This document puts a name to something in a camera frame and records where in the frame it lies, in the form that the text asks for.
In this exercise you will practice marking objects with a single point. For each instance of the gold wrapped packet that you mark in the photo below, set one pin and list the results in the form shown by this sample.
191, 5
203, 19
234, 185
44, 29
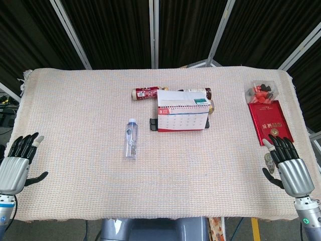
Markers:
212, 106

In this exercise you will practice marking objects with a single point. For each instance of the orange patterned box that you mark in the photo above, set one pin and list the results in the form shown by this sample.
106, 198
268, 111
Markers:
217, 229

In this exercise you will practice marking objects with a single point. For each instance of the red certificate booklet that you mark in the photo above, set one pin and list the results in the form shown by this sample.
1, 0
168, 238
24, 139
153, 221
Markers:
269, 120

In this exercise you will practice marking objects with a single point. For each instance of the small black block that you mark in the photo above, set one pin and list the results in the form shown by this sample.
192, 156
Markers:
207, 125

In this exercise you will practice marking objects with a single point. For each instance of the red snack tube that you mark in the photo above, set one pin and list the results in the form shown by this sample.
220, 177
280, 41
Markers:
145, 93

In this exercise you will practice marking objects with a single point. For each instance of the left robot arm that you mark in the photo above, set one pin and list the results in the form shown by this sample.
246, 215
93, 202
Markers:
6, 211

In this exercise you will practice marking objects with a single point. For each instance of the white red desk calendar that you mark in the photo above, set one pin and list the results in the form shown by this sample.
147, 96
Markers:
181, 113

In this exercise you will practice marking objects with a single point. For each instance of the clear plastic water bottle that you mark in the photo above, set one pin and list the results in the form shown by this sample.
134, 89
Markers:
131, 140

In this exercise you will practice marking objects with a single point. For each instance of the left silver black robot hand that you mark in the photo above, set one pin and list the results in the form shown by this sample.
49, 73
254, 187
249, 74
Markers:
12, 170

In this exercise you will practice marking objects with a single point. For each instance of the brown patterned snack tube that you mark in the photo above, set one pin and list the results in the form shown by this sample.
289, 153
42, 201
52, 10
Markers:
206, 92

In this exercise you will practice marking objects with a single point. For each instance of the beige woven tablecloth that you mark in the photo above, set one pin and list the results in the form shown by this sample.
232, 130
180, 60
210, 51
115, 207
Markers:
75, 163

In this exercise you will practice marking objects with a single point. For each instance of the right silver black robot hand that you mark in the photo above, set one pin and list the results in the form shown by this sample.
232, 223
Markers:
296, 175

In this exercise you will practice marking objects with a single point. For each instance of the grey robot torso base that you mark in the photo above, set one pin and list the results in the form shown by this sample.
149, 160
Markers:
155, 229

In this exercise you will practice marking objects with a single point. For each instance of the clear box of clips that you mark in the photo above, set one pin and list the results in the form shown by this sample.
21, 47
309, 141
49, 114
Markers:
260, 91

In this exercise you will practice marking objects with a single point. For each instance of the aluminium screen frame post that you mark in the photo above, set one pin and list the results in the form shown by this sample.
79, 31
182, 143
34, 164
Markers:
220, 32
301, 47
153, 32
71, 35

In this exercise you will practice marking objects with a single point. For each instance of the black binder clip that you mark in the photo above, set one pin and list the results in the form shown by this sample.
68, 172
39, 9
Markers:
153, 124

